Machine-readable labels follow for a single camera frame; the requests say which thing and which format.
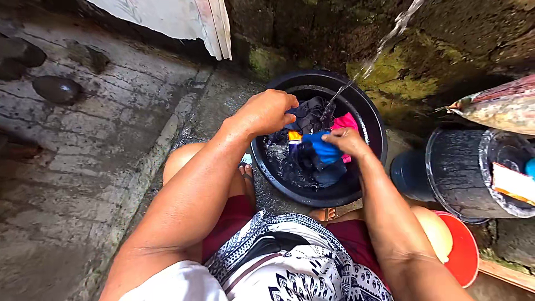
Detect person's left forearm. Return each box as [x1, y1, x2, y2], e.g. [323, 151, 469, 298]
[99, 117, 254, 301]

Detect person's body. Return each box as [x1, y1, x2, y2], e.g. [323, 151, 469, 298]
[119, 209, 394, 301]

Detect large black basin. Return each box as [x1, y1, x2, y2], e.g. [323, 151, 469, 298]
[251, 69, 388, 208]

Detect large black bucket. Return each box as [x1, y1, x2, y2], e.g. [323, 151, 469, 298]
[425, 126, 535, 225]

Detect large dark stone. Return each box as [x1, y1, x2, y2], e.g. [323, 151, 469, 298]
[0, 36, 47, 81]

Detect dark blue bucket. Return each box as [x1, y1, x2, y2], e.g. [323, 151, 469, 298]
[390, 149, 436, 203]

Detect person's left hand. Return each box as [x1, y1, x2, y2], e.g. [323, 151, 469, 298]
[224, 89, 299, 138]

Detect bright blue wet garment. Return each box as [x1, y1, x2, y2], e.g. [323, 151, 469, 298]
[301, 131, 343, 165]

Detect person's right forearm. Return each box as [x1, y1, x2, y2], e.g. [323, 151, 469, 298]
[354, 146, 475, 301]

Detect red bucket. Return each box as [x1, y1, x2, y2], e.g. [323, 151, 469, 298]
[431, 210, 480, 289]

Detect white weathered panel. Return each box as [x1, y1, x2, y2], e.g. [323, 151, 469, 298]
[86, 0, 233, 62]

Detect oval dark stone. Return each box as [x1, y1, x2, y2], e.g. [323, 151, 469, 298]
[32, 75, 84, 105]

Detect wooden plank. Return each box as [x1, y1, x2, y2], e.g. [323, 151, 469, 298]
[477, 258, 535, 293]

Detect person's legs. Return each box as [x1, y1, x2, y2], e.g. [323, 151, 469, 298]
[162, 142, 454, 291]

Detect white and orange packet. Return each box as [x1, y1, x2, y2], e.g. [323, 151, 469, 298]
[492, 162, 535, 206]

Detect person's right hand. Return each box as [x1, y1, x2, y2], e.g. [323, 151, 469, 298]
[321, 127, 370, 159]

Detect pile of wet clothes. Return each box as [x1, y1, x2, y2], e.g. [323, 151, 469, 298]
[264, 96, 361, 189]

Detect angular brown stone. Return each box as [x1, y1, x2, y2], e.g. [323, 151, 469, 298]
[66, 40, 111, 75]

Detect dirty red and white sack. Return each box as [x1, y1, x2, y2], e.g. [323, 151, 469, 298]
[436, 74, 535, 135]

